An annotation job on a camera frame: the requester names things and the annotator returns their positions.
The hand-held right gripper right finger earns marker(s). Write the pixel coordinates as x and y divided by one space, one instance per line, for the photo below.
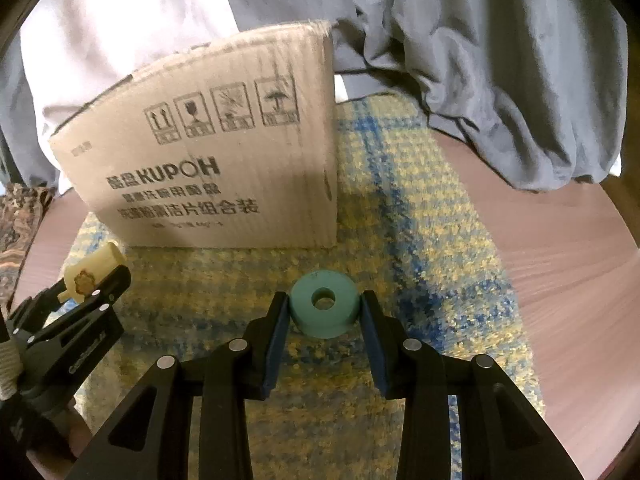
375 350

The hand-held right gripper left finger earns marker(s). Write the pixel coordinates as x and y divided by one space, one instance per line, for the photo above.
276 350

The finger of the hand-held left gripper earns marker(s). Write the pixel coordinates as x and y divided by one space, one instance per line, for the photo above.
102 300
40 310

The cream plastic toy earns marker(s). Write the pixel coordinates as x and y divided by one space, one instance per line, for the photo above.
100 262

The printed cardboard box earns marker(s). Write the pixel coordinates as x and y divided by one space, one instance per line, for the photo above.
200 160

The person's left hand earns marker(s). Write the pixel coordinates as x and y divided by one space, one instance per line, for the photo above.
10 370

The brown patterned cloth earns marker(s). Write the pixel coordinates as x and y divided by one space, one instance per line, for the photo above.
20 230

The yellow and blue plaid mat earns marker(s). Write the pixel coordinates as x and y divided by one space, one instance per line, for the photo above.
425 260

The white draped cloth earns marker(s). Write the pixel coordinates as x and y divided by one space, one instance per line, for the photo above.
100 35

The grey draped cloth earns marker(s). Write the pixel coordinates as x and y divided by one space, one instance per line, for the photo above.
475 60

